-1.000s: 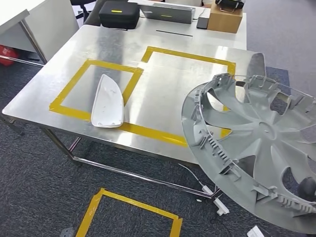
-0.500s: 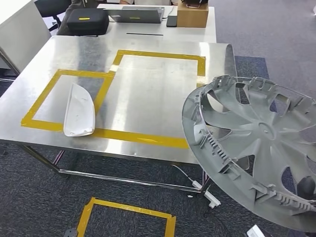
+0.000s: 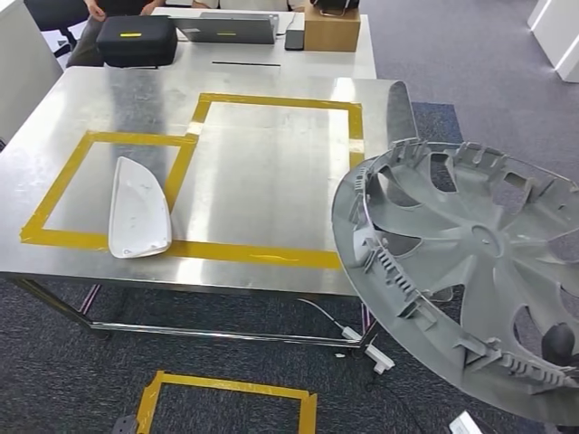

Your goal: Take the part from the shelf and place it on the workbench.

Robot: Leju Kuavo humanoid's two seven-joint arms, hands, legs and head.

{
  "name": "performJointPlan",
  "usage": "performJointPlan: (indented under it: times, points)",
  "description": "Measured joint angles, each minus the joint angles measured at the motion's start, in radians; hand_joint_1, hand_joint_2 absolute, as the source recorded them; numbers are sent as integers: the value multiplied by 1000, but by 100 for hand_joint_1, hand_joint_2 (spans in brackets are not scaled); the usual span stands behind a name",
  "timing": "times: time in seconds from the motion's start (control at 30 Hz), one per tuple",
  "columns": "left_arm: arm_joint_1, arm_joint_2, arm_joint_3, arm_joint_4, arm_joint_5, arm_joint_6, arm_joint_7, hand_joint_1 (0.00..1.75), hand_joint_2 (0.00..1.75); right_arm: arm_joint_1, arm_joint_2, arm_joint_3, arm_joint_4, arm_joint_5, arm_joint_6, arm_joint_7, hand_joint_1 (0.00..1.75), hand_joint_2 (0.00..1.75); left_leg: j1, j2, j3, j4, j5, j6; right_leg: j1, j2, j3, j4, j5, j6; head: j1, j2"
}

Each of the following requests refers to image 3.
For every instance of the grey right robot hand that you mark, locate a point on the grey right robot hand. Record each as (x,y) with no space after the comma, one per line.
(558,344)

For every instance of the white plastic mirror cover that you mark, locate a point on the white plastic mirror cover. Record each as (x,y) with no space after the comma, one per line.
(138,209)

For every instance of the steel workbench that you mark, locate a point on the steel workbench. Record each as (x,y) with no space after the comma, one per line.
(271,180)

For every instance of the brown cardboard box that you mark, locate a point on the brown cardboard box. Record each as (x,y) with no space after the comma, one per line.
(332,33)

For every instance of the white desk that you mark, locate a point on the white desk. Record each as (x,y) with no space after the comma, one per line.
(325,63)

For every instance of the white partition panel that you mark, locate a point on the white partition panel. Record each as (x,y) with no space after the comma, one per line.
(23,72)

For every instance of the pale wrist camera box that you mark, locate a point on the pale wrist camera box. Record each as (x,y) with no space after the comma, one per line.
(466,424)

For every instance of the white low cabinet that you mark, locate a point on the white low cabinet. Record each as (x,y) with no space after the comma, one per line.
(556,36)

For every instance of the black case yellow stripe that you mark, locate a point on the black case yellow stripe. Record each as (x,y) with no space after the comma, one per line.
(136,45)

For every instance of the white power strip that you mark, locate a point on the white power strip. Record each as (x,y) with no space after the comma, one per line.
(379,358)

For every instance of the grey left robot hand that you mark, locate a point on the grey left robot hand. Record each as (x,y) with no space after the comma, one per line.
(125,426)

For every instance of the black office chair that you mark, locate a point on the black office chair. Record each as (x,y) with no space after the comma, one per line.
(54,12)

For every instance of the grey laptop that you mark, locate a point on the grey laptop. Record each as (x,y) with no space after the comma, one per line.
(226,33)

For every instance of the person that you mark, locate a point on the person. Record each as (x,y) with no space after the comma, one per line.
(84,45)
(248,4)

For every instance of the white power adapter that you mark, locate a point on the white power adapter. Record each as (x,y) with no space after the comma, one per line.
(352,333)

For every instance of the grey plastic wheel hubcap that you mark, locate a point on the grey plastic wheel hubcap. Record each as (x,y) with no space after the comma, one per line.
(452,239)

